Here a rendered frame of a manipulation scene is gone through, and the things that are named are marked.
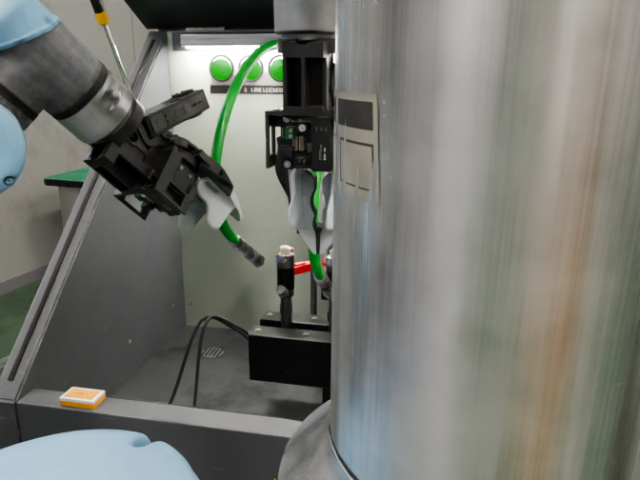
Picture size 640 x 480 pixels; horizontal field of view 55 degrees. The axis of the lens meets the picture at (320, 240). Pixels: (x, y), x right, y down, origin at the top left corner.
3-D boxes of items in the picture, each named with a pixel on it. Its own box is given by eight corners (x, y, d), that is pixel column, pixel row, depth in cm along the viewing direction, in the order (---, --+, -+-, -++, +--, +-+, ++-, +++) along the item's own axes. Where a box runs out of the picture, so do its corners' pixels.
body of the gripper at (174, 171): (146, 224, 75) (69, 161, 67) (171, 168, 79) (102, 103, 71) (191, 218, 71) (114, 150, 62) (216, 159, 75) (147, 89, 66)
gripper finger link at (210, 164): (211, 202, 78) (161, 160, 73) (216, 190, 79) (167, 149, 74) (237, 195, 75) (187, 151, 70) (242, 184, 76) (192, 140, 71)
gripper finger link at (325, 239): (308, 268, 60) (308, 173, 58) (321, 250, 66) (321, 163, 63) (339, 270, 60) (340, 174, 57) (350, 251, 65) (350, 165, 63)
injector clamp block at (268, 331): (250, 418, 102) (247, 332, 97) (268, 388, 111) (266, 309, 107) (462, 444, 95) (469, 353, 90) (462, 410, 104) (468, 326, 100)
